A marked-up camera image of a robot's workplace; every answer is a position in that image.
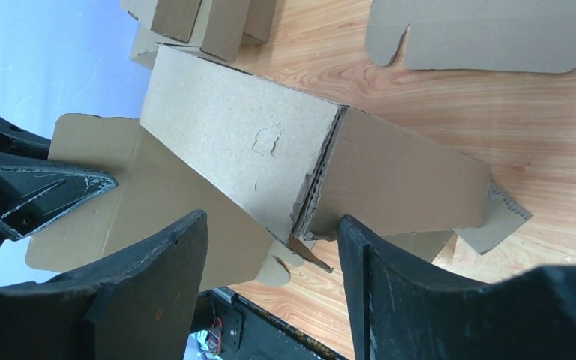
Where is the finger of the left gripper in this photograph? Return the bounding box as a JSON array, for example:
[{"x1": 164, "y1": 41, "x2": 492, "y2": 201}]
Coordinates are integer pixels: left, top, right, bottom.
[
  {"x1": 0, "y1": 152, "x2": 119, "y2": 247},
  {"x1": 0, "y1": 117, "x2": 51, "y2": 161}
]

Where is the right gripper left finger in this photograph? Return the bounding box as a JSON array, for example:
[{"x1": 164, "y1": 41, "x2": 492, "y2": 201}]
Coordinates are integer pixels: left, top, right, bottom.
[{"x1": 0, "y1": 210, "x2": 209, "y2": 359}]

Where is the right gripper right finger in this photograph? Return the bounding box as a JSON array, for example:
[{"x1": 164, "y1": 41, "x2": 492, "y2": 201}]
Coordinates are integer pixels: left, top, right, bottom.
[{"x1": 338, "y1": 215, "x2": 576, "y2": 359}]

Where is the cardboard box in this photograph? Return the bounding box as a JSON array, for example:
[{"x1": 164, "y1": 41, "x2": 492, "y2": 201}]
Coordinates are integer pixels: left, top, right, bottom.
[
  {"x1": 241, "y1": 0, "x2": 277, "y2": 46},
  {"x1": 25, "y1": 46, "x2": 531, "y2": 290},
  {"x1": 119, "y1": 0, "x2": 202, "y2": 43},
  {"x1": 129, "y1": 0, "x2": 250, "y2": 69}
]

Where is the flat cardboard sheet underneath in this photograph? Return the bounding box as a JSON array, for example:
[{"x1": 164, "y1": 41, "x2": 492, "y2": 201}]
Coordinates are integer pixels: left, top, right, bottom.
[{"x1": 365, "y1": 1, "x2": 576, "y2": 74}]

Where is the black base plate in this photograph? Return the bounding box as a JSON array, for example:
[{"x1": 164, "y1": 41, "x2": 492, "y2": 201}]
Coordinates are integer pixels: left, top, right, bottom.
[{"x1": 187, "y1": 287, "x2": 345, "y2": 359}]

